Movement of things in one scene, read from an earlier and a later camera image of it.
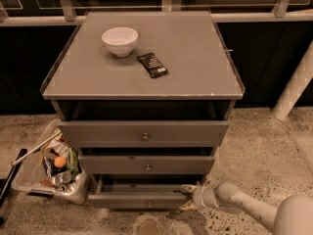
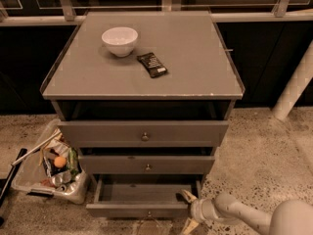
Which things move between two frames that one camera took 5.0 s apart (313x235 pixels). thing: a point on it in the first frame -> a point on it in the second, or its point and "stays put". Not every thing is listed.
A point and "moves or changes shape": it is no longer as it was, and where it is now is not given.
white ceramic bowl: [119, 41] stays put
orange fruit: [60, 162] stays put
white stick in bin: [36, 148] stays put
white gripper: [198, 197] -> [197, 210]
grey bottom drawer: [141, 193] moves or changes shape
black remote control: [153, 66] stays put
